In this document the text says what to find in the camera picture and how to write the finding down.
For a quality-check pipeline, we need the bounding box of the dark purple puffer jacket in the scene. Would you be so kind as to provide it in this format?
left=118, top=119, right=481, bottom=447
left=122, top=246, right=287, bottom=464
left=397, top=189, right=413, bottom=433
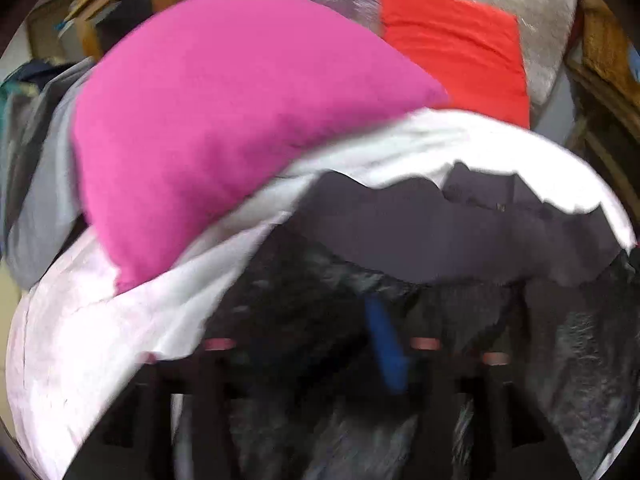
left=170, top=160, right=640, bottom=480

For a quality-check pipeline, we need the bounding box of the grey garment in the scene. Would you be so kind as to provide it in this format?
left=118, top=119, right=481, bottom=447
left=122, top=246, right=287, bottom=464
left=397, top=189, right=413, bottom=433
left=0, top=57, right=96, bottom=288

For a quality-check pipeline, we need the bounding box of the red folded cloth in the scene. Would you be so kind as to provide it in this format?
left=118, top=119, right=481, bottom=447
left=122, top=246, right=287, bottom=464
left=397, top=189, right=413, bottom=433
left=376, top=0, right=532, bottom=130

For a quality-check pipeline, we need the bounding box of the white duvet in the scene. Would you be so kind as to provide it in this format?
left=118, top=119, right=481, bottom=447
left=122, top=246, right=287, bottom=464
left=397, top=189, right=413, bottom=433
left=7, top=107, right=638, bottom=480

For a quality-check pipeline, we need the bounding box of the silver foil insulation mat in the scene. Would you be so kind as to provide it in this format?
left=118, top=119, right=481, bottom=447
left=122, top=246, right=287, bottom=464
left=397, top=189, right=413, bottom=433
left=250, top=0, right=581, bottom=121

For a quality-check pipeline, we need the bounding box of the pink pillow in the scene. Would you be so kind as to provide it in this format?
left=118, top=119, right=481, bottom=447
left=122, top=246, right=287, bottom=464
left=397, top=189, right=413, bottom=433
left=70, top=0, right=451, bottom=296

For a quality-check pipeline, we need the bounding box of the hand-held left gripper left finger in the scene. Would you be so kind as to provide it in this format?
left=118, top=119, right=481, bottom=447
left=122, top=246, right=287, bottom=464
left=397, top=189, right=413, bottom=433
left=65, top=337, right=281, bottom=480

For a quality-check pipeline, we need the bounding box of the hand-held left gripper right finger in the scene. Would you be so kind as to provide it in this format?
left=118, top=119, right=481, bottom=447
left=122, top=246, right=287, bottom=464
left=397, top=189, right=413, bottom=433
left=364, top=294, right=576, bottom=480

